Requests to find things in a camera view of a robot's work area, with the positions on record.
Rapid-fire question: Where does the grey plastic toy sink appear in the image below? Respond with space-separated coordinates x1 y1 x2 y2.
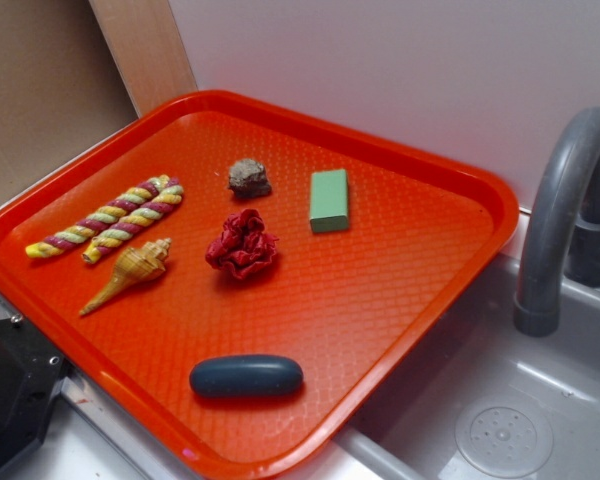
329 252 600 480

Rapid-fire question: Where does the grey plastic faucet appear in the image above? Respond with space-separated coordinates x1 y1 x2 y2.
514 107 600 337

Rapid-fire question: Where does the crumpled red paper ball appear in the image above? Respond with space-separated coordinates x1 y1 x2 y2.
205 209 279 280

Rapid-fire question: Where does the left twisted striped candy stick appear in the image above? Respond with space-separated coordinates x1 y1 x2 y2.
25 175 170 259

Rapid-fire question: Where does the twisted striped candy stick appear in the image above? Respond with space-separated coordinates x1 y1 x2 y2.
25 175 170 259
82 178 184 264

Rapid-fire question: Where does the dark green plastic pickle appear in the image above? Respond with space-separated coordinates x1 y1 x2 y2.
189 354 304 398

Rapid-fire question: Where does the grey brown rock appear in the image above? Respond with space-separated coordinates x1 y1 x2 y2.
228 158 272 199

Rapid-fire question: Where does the light wooden board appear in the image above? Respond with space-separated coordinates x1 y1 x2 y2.
89 0 198 116

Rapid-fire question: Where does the tan spiral conch shell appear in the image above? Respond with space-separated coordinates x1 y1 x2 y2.
79 238 172 316

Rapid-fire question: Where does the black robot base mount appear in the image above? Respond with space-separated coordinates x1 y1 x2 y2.
0 319 67 475

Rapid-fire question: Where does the orange plastic tray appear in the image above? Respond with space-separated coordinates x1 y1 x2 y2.
0 91 518 479

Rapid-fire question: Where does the right twisted striped candy stick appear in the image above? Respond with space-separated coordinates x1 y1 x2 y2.
82 178 184 264

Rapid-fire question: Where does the green rectangular block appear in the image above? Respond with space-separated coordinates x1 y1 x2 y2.
309 169 350 234

